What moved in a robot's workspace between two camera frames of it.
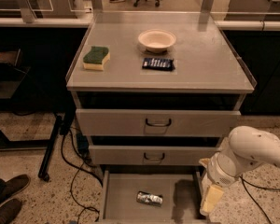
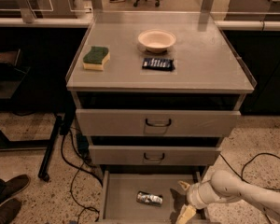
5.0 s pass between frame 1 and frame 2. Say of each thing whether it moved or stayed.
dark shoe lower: stayed
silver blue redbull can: stayed
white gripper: moved
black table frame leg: stayed
